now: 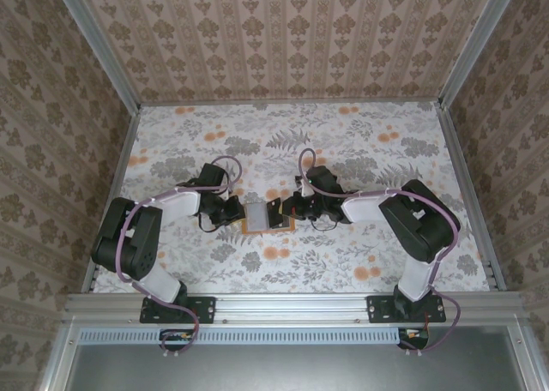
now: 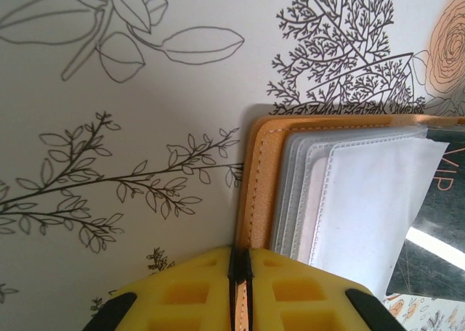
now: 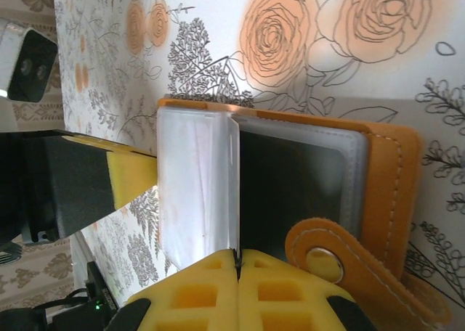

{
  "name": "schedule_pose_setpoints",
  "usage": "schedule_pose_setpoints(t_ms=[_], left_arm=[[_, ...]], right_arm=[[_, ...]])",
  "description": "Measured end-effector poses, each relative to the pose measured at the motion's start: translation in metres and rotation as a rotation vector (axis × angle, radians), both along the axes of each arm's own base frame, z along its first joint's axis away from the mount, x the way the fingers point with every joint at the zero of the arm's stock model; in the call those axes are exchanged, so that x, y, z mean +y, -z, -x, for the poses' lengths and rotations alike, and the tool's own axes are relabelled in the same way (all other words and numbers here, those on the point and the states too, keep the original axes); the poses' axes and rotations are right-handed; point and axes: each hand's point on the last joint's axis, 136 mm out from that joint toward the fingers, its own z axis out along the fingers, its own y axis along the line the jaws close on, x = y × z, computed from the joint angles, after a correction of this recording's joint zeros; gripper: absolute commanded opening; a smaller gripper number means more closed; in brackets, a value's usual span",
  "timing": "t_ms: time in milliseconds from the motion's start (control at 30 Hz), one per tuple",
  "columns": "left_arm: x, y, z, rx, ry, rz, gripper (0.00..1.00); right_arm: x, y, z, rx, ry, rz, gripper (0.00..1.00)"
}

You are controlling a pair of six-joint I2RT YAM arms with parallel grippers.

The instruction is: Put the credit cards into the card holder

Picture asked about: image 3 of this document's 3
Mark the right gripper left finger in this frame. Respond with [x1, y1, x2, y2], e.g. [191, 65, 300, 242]
[116, 249, 239, 331]

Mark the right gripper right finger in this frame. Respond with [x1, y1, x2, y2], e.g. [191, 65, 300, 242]
[238, 249, 375, 331]

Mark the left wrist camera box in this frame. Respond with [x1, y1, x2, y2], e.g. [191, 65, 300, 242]
[0, 20, 60, 103]

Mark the floral patterned table cover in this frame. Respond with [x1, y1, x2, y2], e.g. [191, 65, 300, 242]
[52, 0, 465, 331]

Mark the black credit card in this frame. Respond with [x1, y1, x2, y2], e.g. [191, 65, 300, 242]
[239, 126, 348, 265]

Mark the orange leather card holder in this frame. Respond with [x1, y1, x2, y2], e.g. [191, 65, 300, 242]
[155, 94, 455, 327]

